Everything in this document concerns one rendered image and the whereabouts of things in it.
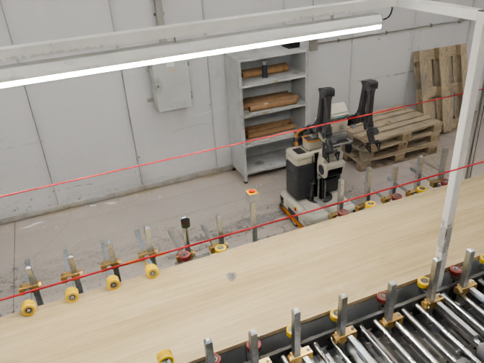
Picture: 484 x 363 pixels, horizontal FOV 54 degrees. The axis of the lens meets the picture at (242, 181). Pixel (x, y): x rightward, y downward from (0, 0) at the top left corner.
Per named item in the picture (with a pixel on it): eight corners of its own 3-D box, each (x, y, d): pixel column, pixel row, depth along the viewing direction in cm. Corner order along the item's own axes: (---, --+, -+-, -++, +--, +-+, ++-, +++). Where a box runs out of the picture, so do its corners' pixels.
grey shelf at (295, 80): (232, 169, 631) (222, 52, 557) (292, 155, 659) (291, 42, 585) (245, 184, 595) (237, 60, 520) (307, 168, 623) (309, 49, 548)
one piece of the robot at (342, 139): (319, 155, 453) (319, 134, 442) (343, 149, 461) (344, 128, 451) (328, 161, 440) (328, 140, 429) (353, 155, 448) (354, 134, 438)
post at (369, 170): (361, 218, 390) (366, 166, 367) (365, 217, 391) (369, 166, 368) (364, 220, 387) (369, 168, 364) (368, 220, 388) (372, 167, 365)
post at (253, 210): (251, 250, 358) (248, 199, 337) (257, 248, 360) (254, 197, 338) (253, 253, 355) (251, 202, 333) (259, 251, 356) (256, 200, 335)
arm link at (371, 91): (374, 79, 411) (364, 81, 408) (379, 81, 407) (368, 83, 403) (371, 125, 433) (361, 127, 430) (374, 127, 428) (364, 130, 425)
